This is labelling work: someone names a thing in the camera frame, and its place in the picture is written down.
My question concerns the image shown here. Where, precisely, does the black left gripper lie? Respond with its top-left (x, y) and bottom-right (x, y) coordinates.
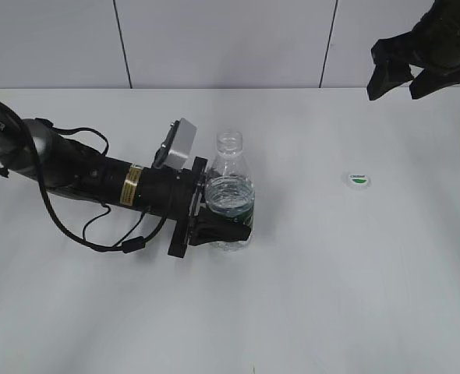
top-left (168, 157), bottom-right (252, 258)

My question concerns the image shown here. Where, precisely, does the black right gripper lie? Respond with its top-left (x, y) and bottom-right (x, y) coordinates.
top-left (366, 15), bottom-right (460, 101)

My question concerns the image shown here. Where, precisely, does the clear water bottle green label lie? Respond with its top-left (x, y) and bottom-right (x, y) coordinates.
top-left (203, 129), bottom-right (256, 252)

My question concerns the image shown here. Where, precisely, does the white green bottle cap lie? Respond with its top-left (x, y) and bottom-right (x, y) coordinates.
top-left (345, 172), bottom-right (371, 190)

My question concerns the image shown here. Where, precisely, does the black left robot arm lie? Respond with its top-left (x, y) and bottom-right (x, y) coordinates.
top-left (0, 102), bottom-right (251, 258)

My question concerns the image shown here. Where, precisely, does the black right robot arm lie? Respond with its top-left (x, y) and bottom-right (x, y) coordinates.
top-left (366, 1), bottom-right (460, 101)

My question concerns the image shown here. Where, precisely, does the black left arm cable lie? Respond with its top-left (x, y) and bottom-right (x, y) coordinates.
top-left (17, 116), bottom-right (168, 255)

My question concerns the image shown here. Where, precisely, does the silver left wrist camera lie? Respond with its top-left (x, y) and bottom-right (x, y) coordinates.
top-left (152, 118), bottom-right (196, 170)

